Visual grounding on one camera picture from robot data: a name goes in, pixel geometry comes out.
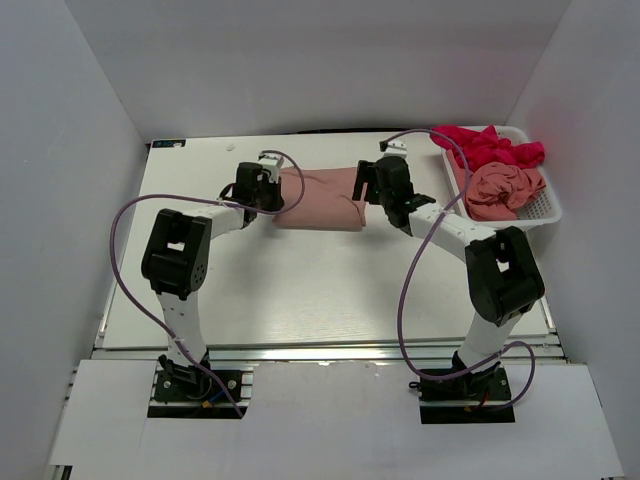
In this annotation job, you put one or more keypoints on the magenta t shirt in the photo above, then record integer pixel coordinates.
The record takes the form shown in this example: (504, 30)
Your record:
(486, 146)

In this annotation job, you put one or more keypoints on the coral pink t shirt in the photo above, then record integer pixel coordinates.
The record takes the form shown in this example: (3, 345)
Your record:
(497, 191)

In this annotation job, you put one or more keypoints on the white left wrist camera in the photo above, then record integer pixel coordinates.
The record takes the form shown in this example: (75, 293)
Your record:
(271, 164)

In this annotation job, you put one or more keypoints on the white perforated plastic basket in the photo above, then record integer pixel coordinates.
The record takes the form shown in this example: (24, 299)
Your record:
(544, 209)

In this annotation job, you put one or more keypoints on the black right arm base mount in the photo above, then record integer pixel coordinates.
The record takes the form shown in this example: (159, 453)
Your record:
(472, 399)

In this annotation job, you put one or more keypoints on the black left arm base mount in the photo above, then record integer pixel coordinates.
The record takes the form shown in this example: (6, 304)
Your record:
(168, 400)

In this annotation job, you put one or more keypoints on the dusty pink t shirt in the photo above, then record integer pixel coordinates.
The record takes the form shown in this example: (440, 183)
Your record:
(327, 203)

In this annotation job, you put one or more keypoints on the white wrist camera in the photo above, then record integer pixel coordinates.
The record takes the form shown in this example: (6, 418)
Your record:
(271, 164)
(393, 148)

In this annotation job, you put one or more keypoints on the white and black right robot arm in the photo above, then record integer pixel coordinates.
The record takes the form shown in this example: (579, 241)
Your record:
(503, 278)

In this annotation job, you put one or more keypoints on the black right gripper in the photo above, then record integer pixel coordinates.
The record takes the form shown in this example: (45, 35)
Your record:
(366, 174)

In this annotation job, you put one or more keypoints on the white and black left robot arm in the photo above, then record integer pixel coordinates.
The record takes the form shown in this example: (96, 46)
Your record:
(175, 262)

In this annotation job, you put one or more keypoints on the black xdof label sticker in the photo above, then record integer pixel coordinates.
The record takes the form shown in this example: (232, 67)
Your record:
(168, 143)

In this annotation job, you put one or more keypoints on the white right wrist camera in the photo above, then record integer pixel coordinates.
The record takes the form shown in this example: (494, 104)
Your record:
(393, 148)

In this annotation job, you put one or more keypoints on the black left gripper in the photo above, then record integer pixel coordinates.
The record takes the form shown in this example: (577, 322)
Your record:
(274, 187)

